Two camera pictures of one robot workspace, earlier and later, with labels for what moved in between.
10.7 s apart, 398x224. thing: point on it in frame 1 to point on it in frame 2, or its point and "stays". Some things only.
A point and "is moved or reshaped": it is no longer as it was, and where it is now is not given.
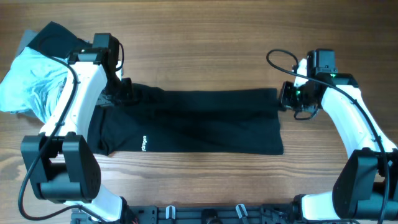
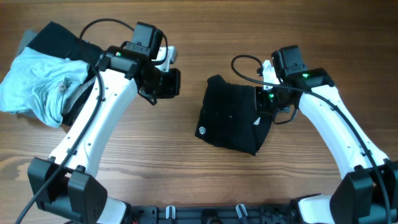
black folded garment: [57, 40] stays
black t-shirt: [157, 120] is moved or reshaped
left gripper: [128, 93] to [172, 88]
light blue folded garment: [34, 82] stays
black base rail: [194, 214] stays
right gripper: [286, 100] to [261, 106]
